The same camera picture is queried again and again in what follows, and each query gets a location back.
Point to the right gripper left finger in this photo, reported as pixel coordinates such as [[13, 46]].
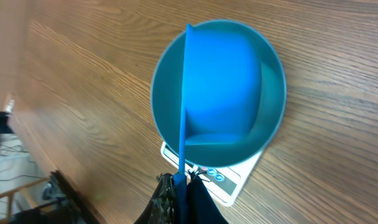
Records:
[[161, 207]]

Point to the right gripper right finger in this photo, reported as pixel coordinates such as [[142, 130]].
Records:
[[201, 207]]

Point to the blue plastic measuring scoop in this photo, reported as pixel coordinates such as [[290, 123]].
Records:
[[220, 95]]

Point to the white digital kitchen scale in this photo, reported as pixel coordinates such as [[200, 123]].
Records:
[[224, 184]]

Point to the blue metal bowl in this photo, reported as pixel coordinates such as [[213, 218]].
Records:
[[166, 96]]

